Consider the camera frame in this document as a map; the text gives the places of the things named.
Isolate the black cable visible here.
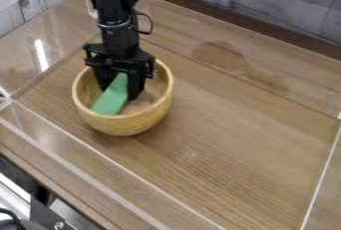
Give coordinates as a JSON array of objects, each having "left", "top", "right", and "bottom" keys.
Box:
[{"left": 0, "top": 207, "right": 26, "bottom": 230}]

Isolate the green rectangular block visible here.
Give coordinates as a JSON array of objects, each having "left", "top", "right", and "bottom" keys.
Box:
[{"left": 92, "top": 73, "right": 129, "bottom": 115}]

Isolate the black metal frame bracket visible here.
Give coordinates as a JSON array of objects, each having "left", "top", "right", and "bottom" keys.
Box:
[{"left": 30, "top": 196, "right": 97, "bottom": 230}]

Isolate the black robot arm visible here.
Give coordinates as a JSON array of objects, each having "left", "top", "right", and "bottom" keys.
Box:
[{"left": 84, "top": 0, "right": 157, "bottom": 101}]

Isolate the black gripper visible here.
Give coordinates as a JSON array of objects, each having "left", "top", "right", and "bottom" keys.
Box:
[{"left": 85, "top": 23, "right": 156, "bottom": 101}]

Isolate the clear acrylic tray wall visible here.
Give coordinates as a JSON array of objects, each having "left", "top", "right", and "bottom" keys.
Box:
[{"left": 0, "top": 0, "right": 341, "bottom": 230}]

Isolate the wooden bowl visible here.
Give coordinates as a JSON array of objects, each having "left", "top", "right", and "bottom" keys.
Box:
[{"left": 73, "top": 60, "right": 175, "bottom": 136}]

